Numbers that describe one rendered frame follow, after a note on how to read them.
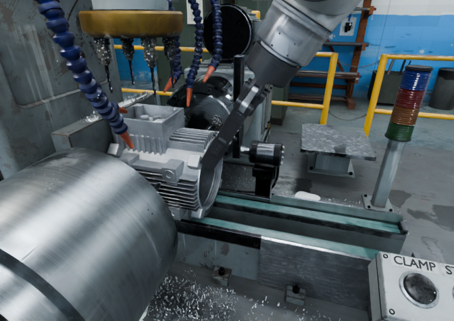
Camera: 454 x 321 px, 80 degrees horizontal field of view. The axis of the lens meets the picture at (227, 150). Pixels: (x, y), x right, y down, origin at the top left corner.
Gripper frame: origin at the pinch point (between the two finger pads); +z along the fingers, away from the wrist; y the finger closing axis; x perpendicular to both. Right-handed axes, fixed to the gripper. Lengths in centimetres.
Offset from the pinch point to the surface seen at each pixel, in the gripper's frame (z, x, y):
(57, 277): 0.2, -4.7, 31.0
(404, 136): -15, 39, -33
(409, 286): -10.8, 25.4, 18.7
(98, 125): 8.7, -21.9, 1.7
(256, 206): 12.7, 15.0, -9.9
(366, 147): -3, 42, -53
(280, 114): 86, 36, -307
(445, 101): -32, 248, -451
